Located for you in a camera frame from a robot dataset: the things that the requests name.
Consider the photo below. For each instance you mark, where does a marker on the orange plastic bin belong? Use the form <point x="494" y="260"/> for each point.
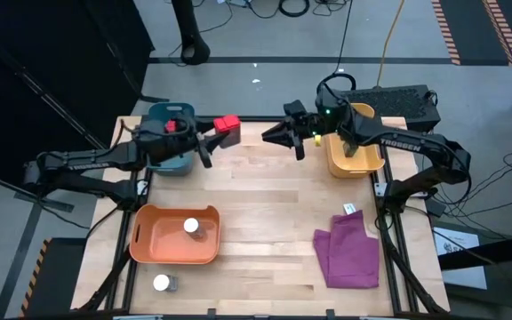
<point x="162" y="244"/>

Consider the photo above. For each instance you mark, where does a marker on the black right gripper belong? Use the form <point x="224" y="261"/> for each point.
<point x="311" y="126"/>

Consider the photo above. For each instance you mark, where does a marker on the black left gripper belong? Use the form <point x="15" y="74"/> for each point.
<point x="198" y="138"/>

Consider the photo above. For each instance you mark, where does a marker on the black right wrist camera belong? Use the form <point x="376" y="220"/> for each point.
<point x="296" y="109"/>

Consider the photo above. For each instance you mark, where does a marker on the black perforated computer case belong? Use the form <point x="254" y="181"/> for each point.
<point x="394" y="102"/>

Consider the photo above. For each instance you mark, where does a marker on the purple cloth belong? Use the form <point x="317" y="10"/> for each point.
<point x="349" y="258"/>

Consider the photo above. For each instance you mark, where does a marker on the black metal beam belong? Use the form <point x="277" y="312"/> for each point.
<point x="496" y="251"/>

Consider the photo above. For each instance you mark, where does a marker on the yellow plastic bin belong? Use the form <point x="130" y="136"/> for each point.
<point x="349" y="169"/>

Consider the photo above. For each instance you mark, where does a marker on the black pole stand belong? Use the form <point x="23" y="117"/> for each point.
<point x="187" y="26"/>

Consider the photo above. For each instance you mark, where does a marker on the white paper sheet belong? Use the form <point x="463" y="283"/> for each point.
<point x="469" y="277"/>

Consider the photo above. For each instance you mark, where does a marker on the bagel seasoning jar white lid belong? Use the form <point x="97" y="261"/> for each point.
<point x="161" y="282"/>
<point x="190" y="225"/>

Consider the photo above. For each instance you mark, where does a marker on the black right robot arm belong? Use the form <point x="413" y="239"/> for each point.
<point x="416" y="144"/>

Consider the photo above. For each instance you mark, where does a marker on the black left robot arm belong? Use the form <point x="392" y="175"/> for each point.
<point x="82" y="161"/>

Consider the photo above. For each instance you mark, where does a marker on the black curtain panel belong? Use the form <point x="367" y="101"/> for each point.
<point x="38" y="66"/>

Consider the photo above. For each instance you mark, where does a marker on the teal plastic bin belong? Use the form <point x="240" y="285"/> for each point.
<point x="185" y="165"/>

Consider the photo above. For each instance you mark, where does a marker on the black aluminium table frame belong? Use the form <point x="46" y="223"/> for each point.
<point x="260" y="118"/>

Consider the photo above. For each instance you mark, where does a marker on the small white card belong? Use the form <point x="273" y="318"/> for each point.
<point x="349" y="208"/>

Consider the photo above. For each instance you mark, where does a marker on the dark green spice tin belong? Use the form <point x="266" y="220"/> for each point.
<point x="350" y="149"/>

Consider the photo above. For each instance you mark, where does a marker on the black floor mat striped edge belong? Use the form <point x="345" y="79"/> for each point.
<point x="60" y="280"/>

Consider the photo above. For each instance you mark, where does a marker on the smoked paprika tin red lid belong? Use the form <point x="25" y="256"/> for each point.
<point x="170" y="126"/>
<point x="227" y="123"/>

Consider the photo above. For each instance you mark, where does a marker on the black power brick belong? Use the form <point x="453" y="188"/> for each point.
<point x="436" y="206"/>

